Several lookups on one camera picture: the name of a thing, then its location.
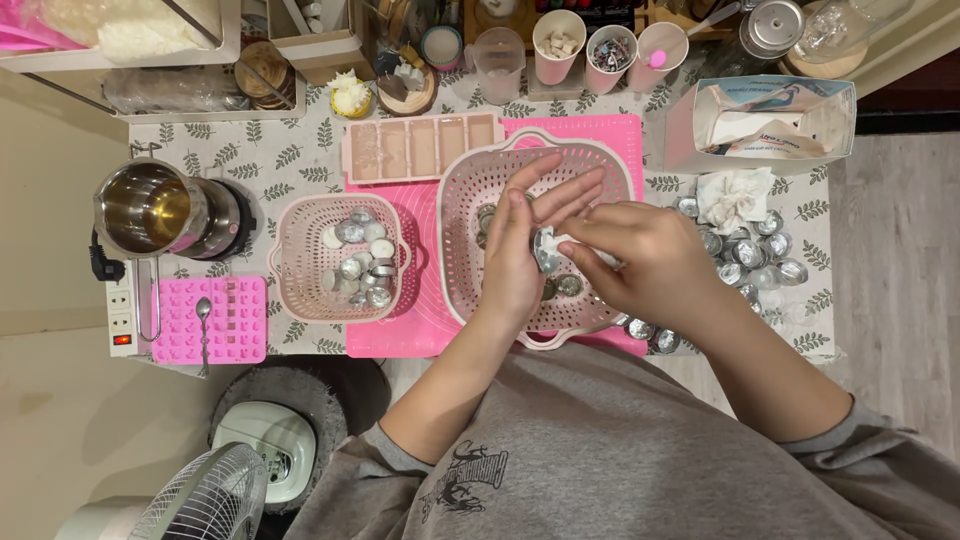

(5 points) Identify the person's left hand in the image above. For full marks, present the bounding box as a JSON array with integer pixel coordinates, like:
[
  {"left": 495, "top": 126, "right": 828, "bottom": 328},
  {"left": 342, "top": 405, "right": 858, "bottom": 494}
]
[{"left": 478, "top": 153, "right": 606, "bottom": 333}]

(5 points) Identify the person's right hand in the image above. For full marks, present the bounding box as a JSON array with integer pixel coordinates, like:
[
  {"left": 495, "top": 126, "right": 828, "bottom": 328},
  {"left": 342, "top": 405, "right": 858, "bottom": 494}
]
[{"left": 556, "top": 200, "right": 723, "bottom": 326}]

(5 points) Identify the silver tealight cup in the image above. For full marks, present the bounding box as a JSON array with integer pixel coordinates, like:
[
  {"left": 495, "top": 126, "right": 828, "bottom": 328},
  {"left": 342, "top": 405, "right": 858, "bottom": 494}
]
[{"left": 531, "top": 228, "right": 564, "bottom": 276}]

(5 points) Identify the white tissue wad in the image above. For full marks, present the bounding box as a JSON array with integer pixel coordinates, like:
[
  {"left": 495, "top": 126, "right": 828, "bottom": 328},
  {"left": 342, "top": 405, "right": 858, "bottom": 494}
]
[{"left": 538, "top": 225, "right": 627, "bottom": 271}]

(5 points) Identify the group of dirty tealight cups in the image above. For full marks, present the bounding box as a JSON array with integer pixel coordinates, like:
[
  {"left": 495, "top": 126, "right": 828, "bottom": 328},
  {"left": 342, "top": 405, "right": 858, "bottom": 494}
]
[{"left": 474, "top": 192, "right": 588, "bottom": 303}]

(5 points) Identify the large pink plastic basket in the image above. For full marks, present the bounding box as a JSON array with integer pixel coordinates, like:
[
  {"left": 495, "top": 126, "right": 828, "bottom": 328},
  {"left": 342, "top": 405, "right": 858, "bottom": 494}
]
[{"left": 436, "top": 127, "right": 638, "bottom": 352}]

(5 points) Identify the heap of empty tealight cups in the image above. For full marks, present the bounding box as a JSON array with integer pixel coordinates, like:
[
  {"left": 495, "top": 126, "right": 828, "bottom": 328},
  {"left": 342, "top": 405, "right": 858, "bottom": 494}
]
[{"left": 613, "top": 193, "right": 813, "bottom": 356}]

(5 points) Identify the crumpled white tissue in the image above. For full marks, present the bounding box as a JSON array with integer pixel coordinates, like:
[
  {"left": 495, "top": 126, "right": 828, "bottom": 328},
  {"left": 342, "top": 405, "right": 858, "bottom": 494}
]
[{"left": 695, "top": 166, "right": 778, "bottom": 236}]

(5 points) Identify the pink silicone mat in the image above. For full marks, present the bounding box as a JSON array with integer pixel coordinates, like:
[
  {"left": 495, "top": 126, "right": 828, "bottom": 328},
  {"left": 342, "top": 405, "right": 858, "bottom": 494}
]
[{"left": 344, "top": 113, "right": 649, "bottom": 360}]

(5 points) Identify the pile of tealights in basket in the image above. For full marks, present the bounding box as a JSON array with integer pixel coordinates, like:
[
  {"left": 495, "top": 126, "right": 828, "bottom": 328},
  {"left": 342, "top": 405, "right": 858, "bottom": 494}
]
[{"left": 320, "top": 205, "right": 399, "bottom": 311}]

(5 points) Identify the pink ice cube tray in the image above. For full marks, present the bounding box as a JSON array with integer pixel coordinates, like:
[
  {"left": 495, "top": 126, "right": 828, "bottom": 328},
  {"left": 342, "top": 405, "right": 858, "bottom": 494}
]
[{"left": 340, "top": 111, "right": 506, "bottom": 187}]

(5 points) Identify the open white cardboard box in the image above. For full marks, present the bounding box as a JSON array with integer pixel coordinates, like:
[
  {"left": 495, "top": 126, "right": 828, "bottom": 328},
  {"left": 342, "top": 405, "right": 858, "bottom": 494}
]
[{"left": 663, "top": 74, "right": 858, "bottom": 178}]

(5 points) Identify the pink cup with spoon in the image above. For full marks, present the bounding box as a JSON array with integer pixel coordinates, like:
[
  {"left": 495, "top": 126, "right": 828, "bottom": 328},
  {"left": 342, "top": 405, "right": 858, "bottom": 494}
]
[{"left": 626, "top": 20, "right": 690, "bottom": 94}]

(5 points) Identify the pink cup with metal bits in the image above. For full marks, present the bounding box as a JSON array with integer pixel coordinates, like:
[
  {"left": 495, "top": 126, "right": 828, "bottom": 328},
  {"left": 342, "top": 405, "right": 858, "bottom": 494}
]
[{"left": 584, "top": 24, "right": 639, "bottom": 96}]

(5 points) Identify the pink tipped metal spoon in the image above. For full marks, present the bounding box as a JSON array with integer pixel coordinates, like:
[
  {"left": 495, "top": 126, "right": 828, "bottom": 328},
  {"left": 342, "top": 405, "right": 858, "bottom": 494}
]
[{"left": 647, "top": 2, "right": 745, "bottom": 71}]

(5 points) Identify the wood slice with wax shapes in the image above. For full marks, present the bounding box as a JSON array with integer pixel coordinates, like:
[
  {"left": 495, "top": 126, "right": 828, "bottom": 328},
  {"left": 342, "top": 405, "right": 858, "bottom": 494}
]
[{"left": 374, "top": 46, "right": 441, "bottom": 120}]

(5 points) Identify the clear plastic measuring cup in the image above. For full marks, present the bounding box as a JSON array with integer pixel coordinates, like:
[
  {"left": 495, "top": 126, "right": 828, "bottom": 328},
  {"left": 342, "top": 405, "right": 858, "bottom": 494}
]
[{"left": 464, "top": 27, "right": 527, "bottom": 107}]

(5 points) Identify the person's grey printed shirt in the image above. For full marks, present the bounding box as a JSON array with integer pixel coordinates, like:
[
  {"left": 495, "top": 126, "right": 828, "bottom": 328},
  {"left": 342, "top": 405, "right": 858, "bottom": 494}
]
[{"left": 283, "top": 341, "right": 960, "bottom": 540}]

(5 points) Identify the small pink plastic basket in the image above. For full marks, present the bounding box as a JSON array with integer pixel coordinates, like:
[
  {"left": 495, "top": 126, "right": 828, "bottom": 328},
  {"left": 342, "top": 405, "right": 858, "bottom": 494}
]
[{"left": 267, "top": 192, "right": 413, "bottom": 326}]

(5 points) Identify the grey fuzzy round cushion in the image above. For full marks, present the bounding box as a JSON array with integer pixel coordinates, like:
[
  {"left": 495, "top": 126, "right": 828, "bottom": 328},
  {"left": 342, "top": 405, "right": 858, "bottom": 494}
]
[{"left": 207, "top": 355, "right": 393, "bottom": 516}]

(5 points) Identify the pink cup with white pieces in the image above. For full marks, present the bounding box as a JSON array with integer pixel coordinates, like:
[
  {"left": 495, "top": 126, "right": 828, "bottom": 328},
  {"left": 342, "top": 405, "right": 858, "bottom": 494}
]
[{"left": 531, "top": 8, "right": 588, "bottom": 87}]

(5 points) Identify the stack of cupcake liners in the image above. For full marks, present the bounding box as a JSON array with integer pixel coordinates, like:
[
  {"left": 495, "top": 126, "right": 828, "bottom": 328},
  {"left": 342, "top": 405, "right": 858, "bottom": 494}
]
[{"left": 419, "top": 25, "right": 465, "bottom": 73}]

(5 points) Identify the leaf print tablecloth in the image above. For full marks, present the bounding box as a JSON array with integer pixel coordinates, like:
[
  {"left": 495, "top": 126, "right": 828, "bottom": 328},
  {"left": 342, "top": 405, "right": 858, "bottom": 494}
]
[{"left": 127, "top": 45, "right": 837, "bottom": 366}]

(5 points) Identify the white flower candle yellow cup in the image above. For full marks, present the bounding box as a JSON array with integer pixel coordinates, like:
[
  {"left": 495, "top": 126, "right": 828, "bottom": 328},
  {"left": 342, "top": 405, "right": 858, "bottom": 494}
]
[{"left": 328, "top": 68, "right": 375, "bottom": 120}]

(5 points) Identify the wooden tray with supplies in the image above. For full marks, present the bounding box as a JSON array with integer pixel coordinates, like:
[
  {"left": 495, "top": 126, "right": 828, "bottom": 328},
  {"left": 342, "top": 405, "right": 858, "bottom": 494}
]
[{"left": 462, "top": 0, "right": 745, "bottom": 48}]

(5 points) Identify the round wooden coaster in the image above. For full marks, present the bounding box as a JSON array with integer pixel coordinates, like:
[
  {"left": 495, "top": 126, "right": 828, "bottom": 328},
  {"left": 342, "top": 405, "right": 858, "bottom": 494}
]
[{"left": 777, "top": 36, "right": 871, "bottom": 81}]

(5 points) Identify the metal lidded jar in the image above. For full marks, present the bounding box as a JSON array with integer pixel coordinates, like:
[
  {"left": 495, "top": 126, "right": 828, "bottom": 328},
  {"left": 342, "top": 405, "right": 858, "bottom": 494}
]
[{"left": 738, "top": 0, "right": 807, "bottom": 60}]

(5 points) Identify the black electric hot plate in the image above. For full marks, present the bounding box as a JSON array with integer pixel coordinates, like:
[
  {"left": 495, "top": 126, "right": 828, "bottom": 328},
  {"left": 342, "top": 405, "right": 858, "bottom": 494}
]
[{"left": 178, "top": 177, "right": 261, "bottom": 264}]

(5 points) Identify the pink silicone candy mould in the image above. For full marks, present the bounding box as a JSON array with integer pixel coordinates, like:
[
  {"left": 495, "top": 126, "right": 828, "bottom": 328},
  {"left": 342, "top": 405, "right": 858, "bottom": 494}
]
[{"left": 151, "top": 275, "right": 269, "bottom": 366}]

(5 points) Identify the white rounded appliance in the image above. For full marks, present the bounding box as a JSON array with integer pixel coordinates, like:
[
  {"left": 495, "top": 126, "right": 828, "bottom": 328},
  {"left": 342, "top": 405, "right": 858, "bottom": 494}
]
[{"left": 211, "top": 400, "right": 318, "bottom": 506}]

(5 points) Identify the brown cardboard box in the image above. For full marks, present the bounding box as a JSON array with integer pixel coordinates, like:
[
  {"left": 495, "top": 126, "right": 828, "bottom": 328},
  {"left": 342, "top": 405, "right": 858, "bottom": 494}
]
[{"left": 265, "top": 0, "right": 378, "bottom": 88}]

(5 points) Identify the clear glass jar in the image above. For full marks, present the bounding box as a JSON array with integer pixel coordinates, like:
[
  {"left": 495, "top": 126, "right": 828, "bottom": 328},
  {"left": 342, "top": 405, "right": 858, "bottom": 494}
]
[{"left": 790, "top": 0, "right": 918, "bottom": 66}]

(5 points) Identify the white tray with wooden coasters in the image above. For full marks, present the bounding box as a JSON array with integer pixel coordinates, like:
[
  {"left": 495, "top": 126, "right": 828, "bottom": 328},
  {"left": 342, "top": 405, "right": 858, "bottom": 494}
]
[{"left": 103, "top": 40, "right": 308, "bottom": 126}]

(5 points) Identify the stainless steel pot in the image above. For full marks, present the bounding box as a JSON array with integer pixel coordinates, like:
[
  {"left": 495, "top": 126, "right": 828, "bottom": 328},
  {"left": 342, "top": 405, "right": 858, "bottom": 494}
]
[{"left": 93, "top": 156, "right": 220, "bottom": 344}]

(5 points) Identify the white electric fan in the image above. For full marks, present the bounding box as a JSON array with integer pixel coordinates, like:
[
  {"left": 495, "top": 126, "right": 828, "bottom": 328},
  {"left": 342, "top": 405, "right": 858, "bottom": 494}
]
[{"left": 54, "top": 441, "right": 270, "bottom": 540}]

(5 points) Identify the white power strip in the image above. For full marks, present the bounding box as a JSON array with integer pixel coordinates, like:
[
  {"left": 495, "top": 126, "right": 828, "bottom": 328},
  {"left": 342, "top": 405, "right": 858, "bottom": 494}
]
[{"left": 104, "top": 258, "right": 156, "bottom": 358}]

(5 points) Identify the black power plug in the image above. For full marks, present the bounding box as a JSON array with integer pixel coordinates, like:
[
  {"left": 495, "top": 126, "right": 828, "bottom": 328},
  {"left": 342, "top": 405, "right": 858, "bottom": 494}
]
[{"left": 89, "top": 228, "right": 127, "bottom": 284}]

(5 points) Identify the white bin with wax flakes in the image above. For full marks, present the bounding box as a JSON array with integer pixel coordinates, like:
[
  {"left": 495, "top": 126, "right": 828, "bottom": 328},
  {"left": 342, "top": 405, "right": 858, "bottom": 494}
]
[{"left": 0, "top": 0, "right": 243, "bottom": 75}]

